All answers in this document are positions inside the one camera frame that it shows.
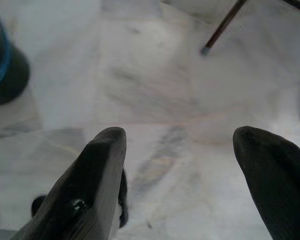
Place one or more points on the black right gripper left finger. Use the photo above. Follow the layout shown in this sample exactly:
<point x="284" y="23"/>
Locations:
<point x="90" y="180"/>

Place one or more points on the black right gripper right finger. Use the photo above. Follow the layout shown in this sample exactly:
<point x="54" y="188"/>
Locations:
<point x="277" y="180"/>

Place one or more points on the black rubbish bin blue rim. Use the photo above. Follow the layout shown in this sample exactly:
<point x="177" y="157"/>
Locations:
<point x="15" y="75"/>

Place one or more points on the red marble table black legs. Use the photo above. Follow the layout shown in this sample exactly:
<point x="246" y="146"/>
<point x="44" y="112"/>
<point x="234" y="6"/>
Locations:
<point x="223" y="25"/>

